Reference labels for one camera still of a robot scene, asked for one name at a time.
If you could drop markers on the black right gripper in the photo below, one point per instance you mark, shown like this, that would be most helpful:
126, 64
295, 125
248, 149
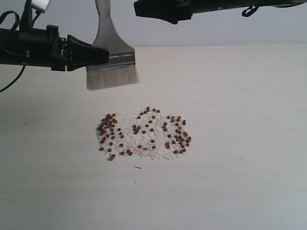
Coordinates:
171, 11

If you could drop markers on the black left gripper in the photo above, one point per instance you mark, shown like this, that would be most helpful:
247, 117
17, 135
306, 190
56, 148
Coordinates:
69, 54

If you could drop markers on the wooden paint brush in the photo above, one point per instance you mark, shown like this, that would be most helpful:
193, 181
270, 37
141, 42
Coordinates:
120, 69

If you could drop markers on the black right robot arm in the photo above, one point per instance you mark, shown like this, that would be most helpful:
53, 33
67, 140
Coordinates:
251, 6

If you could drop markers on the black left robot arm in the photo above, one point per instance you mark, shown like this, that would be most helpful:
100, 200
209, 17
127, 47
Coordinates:
45, 48

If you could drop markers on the pile of rice and beans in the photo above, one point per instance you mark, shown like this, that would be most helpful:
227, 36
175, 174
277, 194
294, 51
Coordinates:
150, 133

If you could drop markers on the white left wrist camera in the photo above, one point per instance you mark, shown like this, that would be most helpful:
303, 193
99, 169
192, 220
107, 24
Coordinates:
40, 5

